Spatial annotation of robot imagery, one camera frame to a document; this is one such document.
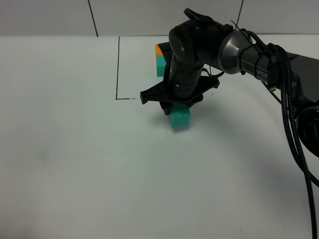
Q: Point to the teal template block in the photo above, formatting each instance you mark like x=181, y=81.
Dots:
x=160, y=65

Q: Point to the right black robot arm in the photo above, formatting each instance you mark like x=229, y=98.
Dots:
x=202, y=41

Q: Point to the orange template block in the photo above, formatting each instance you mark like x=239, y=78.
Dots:
x=158, y=50

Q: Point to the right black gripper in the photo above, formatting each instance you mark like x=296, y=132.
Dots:
x=182, y=85

